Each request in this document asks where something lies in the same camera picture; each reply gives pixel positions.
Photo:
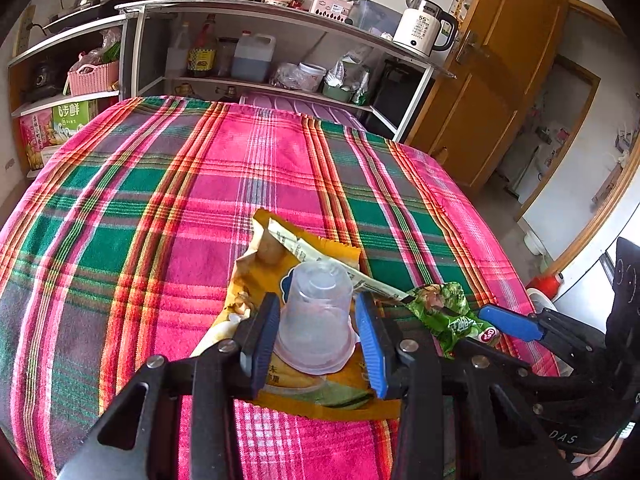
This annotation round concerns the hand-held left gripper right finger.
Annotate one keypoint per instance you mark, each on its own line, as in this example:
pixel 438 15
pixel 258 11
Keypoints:
pixel 373 347

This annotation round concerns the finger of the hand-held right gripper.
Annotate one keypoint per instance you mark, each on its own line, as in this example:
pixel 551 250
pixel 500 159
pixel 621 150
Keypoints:
pixel 560 385
pixel 510 322

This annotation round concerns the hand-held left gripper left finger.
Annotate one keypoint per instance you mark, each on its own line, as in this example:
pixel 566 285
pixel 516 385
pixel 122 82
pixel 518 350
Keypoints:
pixel 262 342

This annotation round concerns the clear plastic jelly cup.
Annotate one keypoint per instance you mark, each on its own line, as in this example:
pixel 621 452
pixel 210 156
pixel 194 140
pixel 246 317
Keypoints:
pixel 314 320

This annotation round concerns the green snack packet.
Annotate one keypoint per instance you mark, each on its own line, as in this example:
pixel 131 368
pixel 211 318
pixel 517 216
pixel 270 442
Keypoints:
pixel 445 310

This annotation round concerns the yellow snack packet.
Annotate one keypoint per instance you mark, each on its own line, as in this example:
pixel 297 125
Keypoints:
pixel 280 265

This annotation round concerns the person's right hand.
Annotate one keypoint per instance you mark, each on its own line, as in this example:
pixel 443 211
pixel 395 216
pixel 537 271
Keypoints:
pixel 590 465

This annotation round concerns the red bottle with white cap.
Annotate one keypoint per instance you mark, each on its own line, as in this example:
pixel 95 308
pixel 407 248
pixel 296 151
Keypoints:
pixel 545 282

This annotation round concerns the white bowl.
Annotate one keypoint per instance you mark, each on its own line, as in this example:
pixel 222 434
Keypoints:
pixel 535 245

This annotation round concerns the silver refrigerator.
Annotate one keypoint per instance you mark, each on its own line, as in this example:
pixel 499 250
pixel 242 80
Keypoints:
pixel 600 250

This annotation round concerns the pink green plaid tablecloth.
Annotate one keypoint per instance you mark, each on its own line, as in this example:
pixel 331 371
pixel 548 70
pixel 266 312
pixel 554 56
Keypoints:
pixel 150 210

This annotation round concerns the wooden door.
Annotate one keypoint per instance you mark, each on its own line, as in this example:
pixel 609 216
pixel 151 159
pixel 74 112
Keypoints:
pixel 490 100

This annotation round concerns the pink plastic stool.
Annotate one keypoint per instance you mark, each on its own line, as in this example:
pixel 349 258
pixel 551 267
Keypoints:
pixel 300 107

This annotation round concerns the black appliance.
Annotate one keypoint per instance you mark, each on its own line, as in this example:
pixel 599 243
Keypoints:
pixel 392 100

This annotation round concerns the green bowl with bags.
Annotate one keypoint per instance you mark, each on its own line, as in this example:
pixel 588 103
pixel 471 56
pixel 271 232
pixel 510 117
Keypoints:
pixel 345 85

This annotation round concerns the crumpled clear plastic bag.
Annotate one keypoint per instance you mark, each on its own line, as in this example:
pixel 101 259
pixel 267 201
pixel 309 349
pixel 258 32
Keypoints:
pixel 286 77

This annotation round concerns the white plastic jar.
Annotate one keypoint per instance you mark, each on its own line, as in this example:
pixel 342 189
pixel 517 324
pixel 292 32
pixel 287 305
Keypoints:
pixel 312 77

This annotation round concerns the white oil jug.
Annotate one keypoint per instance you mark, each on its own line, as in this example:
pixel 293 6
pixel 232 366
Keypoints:
pixel 252 60

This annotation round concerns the dark glass jar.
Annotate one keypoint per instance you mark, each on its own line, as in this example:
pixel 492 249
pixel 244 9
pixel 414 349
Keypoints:
pixel 226 59

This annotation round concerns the red capped sauce bottle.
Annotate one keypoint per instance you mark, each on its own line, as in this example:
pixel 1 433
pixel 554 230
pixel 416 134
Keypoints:
pixel 202 55

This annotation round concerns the green printed carton box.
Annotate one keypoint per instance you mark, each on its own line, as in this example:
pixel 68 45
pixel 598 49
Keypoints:
pixel 55 130

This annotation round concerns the clear plastic bottle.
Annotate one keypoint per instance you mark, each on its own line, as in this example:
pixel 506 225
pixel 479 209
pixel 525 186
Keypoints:
pixel 177 57

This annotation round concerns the white electric kettle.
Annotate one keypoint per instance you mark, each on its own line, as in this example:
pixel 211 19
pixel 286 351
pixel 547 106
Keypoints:
pixel 420 30

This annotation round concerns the pink woven basket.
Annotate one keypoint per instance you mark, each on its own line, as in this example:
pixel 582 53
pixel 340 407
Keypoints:
pixel 92 80

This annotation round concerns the clear plastic storage box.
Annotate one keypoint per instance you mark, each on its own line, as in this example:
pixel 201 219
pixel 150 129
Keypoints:
pixel 375 17

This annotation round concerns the white metal shelf unit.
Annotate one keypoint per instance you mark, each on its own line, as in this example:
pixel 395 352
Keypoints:
pixel 250 7

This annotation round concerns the pink utensil holder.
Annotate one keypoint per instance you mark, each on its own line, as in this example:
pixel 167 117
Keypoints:
pixel 330 6

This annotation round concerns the small white side shelf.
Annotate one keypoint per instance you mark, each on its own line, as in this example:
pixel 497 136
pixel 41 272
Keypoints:
pixel 50 40

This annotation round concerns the black induction cooker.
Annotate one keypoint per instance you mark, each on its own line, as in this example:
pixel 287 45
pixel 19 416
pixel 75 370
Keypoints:
pixel 85 16

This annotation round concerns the wooden door frame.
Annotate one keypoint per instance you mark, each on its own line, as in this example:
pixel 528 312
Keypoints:
pixel 590 12

